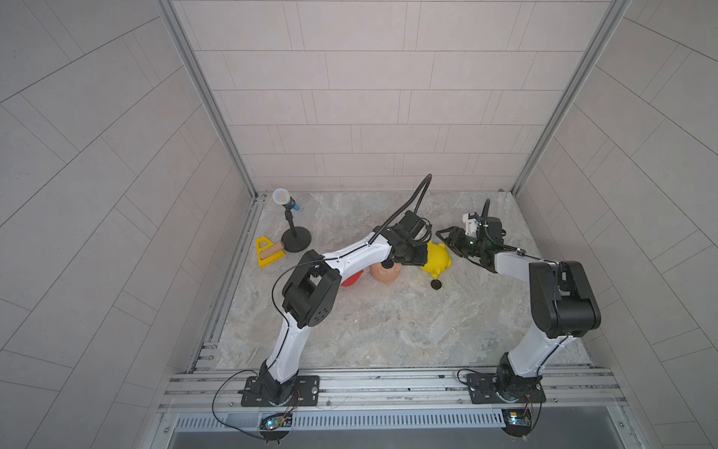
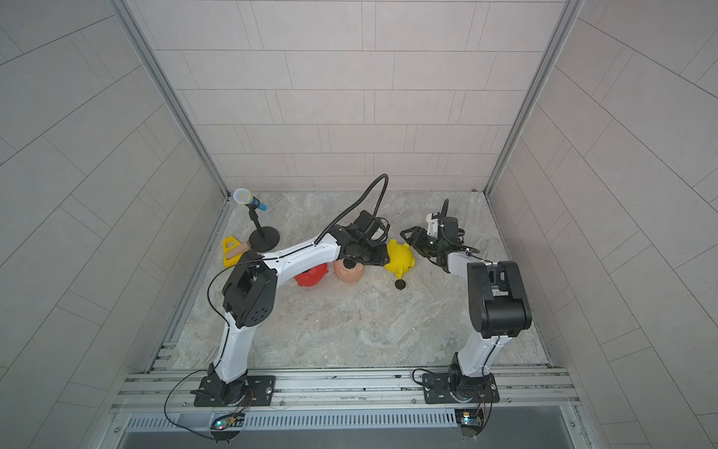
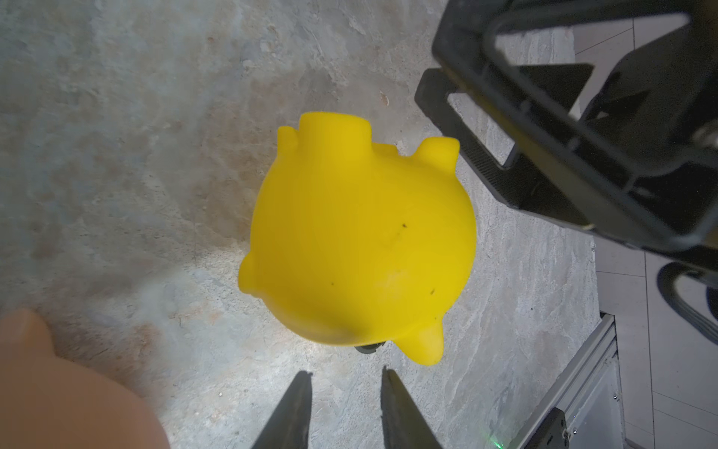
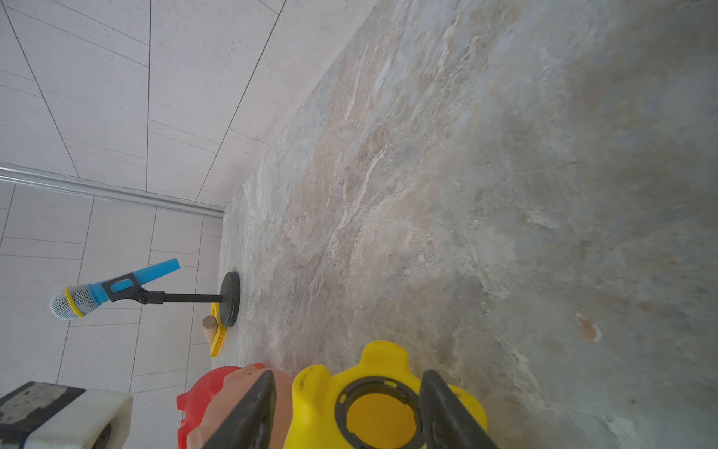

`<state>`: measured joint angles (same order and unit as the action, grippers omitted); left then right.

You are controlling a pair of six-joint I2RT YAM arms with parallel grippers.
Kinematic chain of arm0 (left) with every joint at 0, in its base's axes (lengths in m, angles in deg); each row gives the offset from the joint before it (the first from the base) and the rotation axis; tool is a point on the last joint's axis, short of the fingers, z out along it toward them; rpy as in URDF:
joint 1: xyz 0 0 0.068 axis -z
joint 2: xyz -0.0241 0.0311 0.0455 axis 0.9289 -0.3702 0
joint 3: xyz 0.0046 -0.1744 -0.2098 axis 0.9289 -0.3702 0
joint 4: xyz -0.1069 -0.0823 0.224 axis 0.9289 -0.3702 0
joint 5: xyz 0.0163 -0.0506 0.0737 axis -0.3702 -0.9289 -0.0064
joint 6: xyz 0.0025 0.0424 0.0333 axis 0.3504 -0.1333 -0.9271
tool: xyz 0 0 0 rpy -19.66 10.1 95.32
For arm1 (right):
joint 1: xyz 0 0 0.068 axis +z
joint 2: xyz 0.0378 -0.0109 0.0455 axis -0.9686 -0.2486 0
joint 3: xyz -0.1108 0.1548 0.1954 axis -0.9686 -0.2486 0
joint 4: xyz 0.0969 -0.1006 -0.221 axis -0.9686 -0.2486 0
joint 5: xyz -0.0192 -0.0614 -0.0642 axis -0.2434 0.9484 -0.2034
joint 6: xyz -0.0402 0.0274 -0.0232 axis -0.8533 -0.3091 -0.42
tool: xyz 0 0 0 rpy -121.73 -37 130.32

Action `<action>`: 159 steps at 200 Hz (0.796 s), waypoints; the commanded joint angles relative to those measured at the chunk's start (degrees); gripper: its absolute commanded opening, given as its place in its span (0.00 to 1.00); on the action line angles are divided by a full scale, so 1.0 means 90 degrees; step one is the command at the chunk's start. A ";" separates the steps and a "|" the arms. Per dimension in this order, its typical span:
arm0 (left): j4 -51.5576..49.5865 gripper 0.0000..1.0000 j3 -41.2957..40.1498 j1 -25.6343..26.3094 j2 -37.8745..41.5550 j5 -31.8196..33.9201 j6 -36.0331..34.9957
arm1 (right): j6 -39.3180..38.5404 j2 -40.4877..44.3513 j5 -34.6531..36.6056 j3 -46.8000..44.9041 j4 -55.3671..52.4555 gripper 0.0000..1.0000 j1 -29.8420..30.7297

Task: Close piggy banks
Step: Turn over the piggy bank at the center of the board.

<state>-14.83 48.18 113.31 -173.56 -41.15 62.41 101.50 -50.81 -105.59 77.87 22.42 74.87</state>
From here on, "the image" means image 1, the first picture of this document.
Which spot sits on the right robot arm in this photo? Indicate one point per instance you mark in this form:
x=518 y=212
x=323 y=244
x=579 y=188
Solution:
x=562 y=302

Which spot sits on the pink piggy bank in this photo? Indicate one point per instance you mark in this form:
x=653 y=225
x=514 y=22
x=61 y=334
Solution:
x=384 y=275

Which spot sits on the red piggy bank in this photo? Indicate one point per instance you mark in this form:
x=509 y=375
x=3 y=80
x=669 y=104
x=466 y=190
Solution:
x=352 y=280

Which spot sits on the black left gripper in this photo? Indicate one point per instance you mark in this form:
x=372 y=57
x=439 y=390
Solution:
x=419 y=259

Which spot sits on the yellow piggy bank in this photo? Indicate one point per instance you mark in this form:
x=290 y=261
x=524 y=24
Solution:
x=438 y=260

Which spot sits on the aluminium corner post right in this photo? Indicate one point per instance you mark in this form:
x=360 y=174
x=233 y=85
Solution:
x=605 y=30

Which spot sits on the left circuit board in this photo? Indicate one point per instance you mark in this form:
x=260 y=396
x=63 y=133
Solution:
x=277 y=421

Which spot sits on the right circuit board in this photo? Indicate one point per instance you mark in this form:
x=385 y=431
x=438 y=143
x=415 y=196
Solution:
x=518 y=423

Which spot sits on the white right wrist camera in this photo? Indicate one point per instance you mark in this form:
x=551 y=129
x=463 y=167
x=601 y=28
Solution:
x=472 y=223

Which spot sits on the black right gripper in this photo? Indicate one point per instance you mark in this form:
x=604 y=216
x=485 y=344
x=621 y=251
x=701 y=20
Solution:
x=458 y=241

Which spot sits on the aluminium corner post left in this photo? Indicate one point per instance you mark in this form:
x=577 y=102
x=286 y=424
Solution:
x=172 y=22

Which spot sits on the aluminium corner post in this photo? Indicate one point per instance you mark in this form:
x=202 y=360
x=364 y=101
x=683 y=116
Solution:
x=605 y=30
x=172 y=22

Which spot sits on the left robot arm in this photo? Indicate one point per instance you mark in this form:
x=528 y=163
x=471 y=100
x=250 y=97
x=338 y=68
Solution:
x=309 y=296

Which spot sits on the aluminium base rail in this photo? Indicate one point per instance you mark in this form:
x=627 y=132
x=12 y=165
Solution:
x=414 y=388

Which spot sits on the toy microphone on stand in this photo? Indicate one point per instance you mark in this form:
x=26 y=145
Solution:
x=297 y=238

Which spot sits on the circuit board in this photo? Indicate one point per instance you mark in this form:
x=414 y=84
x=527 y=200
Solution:
x=277 y=421
x=518 y=423

